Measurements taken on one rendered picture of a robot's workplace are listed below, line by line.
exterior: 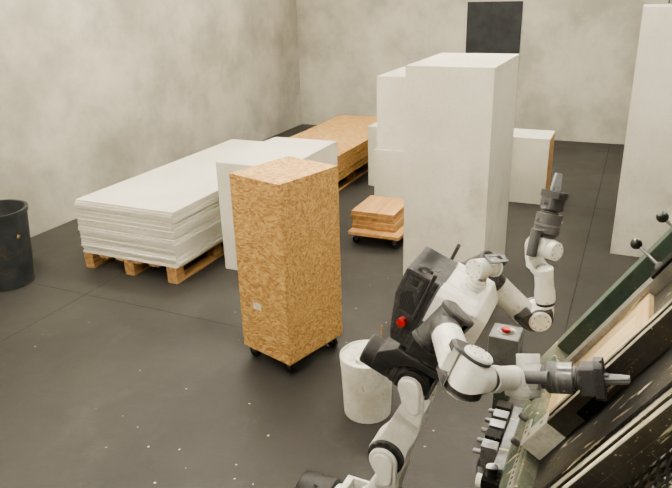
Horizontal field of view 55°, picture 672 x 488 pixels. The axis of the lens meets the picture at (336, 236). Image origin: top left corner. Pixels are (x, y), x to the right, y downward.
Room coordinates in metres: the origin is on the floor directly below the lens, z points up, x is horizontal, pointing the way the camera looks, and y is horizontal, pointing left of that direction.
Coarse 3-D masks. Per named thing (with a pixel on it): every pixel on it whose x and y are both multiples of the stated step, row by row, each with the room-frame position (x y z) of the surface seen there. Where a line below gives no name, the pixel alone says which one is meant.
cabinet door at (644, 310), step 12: (648, 300) 1.83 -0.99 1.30; (636, 312) 1.84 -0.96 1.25; (648, 312) 1.75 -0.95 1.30; (624, 324) 1.85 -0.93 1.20; (636, 324) 1.75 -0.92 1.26; (612, 336) 1.86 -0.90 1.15; (624, 336) 1.77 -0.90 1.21; (600, 348) 1.87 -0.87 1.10; (612, 348) 1.77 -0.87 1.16; (588, 360) 1.88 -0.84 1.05; (552, 396) 1.89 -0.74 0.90; (564, 396) 1.80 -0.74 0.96
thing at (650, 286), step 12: (660, 276) 1.87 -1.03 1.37; (648, 288) 1.88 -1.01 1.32; (660, 288) 1.86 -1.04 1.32; (636, 300) 1.89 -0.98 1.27; (624, 312) 1.90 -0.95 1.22; (612, 324) 1.92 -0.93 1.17; (600, 336) 1.93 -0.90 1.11; (588, 348) 1.95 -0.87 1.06; (564, 360) 2.02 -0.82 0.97; (576, 360) 1.96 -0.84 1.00
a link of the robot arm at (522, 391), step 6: (516, 366) 1.50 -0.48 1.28; (522, 372) 1.48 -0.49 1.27; (522, 378) 1.47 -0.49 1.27; (522, 384) 1.46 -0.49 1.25; (510, 390) 1.47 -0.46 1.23; (516, 390) 1.46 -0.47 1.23; (522, 390) 1.46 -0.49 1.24; (528, 390) 1.47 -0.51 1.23; (534, 390) 1.49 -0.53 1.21; (540, 390) 1.51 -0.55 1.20; (510, 396) 1.48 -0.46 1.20; (516, 396) 1.47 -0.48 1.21; (522, 396) 1.46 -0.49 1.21; (528, 396) 1.46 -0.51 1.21; (534, 396) 1.48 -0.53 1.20; (540, 396) 1.50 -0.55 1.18
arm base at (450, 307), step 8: (448, 304) 1.68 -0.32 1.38; (456, 304) 1.75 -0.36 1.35; (448, 312) 1.66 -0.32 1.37; (456, 312) 1.66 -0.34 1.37; (464, 312) 1.73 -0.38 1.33; (456, 320) 1.65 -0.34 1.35; (464, 320) 1.65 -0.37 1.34; (464, 328) 1.69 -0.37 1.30; (416, 336) 1.67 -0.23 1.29; (424, 344) 1.65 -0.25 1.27; (432, 352) 1.64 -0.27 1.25
